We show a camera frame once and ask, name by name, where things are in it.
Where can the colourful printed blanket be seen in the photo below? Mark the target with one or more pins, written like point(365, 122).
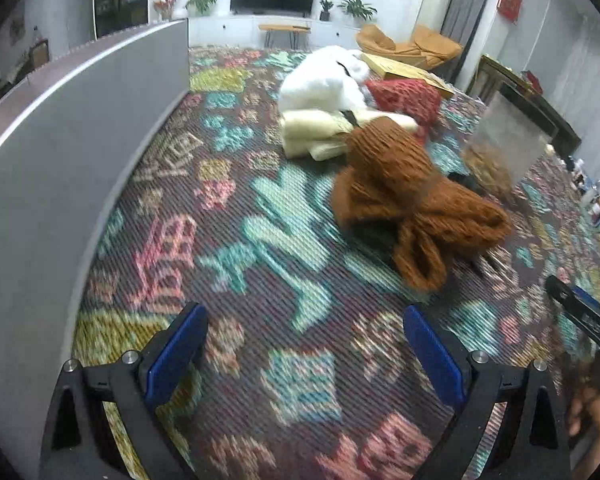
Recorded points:
point(290, 260)

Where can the person's right hand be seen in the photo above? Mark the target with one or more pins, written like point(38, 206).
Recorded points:
point(595, 420)

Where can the bushy green potted plant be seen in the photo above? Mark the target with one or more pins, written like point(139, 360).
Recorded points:
point(202, 2)

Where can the wooden dining chair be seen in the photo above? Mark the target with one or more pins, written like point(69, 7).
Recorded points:
point(38, 52)

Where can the small green potted plant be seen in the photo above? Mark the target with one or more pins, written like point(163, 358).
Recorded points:
point(326, 9)

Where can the framed wall painting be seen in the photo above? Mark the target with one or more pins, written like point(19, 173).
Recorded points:
point(15, 29)

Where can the row of bottles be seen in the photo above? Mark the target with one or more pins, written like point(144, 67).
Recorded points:
point(592, 200)

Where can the red wall hanging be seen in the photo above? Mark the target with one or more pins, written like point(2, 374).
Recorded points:
point(510, 2)

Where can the large green potted plant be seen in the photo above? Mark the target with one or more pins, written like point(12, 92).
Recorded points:
point(357, 7)

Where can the red flower arrangement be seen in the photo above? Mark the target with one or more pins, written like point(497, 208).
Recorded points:
point(166, 6)

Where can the white storage box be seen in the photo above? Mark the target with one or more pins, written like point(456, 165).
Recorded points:
point(55, 160)

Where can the white television cabinet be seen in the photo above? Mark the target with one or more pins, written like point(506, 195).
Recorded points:
point(240, 30)

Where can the white and black plush toy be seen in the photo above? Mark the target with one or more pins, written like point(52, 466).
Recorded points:
point(320, 85)

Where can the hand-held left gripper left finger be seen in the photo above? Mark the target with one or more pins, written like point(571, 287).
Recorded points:
point(175, 355)

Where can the clear jar with black lid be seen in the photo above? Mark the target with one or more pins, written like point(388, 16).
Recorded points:
point(505, 140)

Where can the brown knitted garment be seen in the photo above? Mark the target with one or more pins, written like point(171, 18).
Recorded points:
point(390, 170)

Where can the red bag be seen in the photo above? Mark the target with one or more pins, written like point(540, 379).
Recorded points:
point(532, 81)

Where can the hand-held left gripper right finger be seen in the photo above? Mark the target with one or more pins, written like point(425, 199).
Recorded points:
point(432, 355)

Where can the cream cloth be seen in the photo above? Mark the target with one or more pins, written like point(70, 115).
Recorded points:
point(310, 132)

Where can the yellow flat box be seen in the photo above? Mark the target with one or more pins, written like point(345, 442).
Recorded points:
point(405, 67)

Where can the wooden slatted crib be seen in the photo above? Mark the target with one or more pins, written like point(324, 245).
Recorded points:
point(560, 120)

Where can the grey curtain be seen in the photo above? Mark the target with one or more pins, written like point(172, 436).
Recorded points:
point(472, 0)

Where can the tan rocking chair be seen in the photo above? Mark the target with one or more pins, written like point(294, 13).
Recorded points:
point(430, 45)

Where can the red knitted pouch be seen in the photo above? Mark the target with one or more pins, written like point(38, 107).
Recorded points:
point(405, 97)

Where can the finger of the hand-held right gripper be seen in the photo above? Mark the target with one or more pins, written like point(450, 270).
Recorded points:
point(580, 310)

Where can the wooden bench with hairpin legs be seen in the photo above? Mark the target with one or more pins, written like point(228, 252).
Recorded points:
point(282, 28)

